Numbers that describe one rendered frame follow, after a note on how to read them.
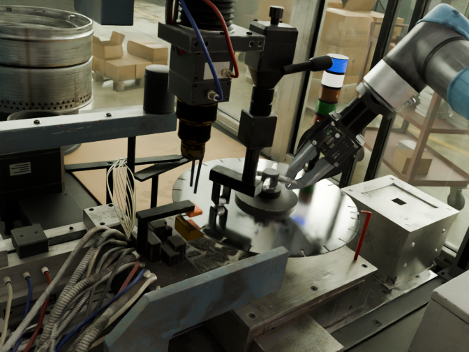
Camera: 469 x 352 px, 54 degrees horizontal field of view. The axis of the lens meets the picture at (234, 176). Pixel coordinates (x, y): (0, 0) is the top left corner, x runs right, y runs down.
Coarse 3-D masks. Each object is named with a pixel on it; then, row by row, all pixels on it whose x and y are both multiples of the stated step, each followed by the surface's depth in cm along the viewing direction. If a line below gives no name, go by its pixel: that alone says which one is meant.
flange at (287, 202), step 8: (280, 184) 85; (264, 192) 78; (272, 192) 78; (280, 192) 80; (288, 192) 82; (240, 200) 78; (248, 200) 78; (256, 200) 78; (264, 200) 78; (272, 200) 79; (280, 200) 79; (288, 200) 80; (296, 200) 80; (248, 208) 77; (256, 208) 76; (264, 208) 76; (272, 208) 77; (280, 208) 77; (288, 208) 78
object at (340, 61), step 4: (332, 56) 96; (336, 56) 97; (340, 56) 98; (344, 56) 98; (336, 60) 95; (340, 60) 95; (344, 60) 96; (336, 64) 96; (340, 64) 96; (344, 64) 96; (332, 68) 96; (336, 68) 96; (340, 68) 96; (344, 68) 97; (332, 72) 97; (336, 72) 96; (340, 72) 97; (344, 72) 97
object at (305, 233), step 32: (224, 160) 93; (192, 192) 80; (320, 192) 86; (192, 224) 71; (224, 224) 72; (256, 224) 73; (288, 224) 75; (320, 224) 76; (352, 224) 77; (288, 256) 67
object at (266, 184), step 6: (270, 168) 80; (276, 168) 82; (258, 174) 79; (264, 174) 78; (270, 174) 78; (276, 174) 78; (264, 180) 79; (270, 180) 77; (276, 180) 79; (282, 180) 79; (288, 180) 78; (294, 180) 78; (264, 186) 75; (270, 186) 79
